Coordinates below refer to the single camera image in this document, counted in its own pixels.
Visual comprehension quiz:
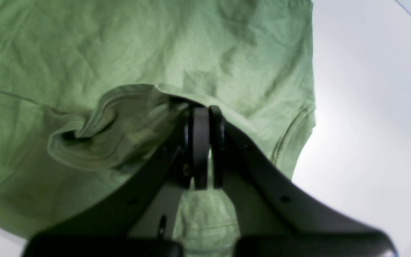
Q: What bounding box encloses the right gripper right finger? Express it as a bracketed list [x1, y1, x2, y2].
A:
[209, 106, 398, 257]

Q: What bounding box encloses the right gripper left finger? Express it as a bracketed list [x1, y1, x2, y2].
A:
[23, 107, 210, 257]

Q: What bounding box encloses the green T-shirt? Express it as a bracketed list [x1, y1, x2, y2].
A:
[0, 0, 315, 238]

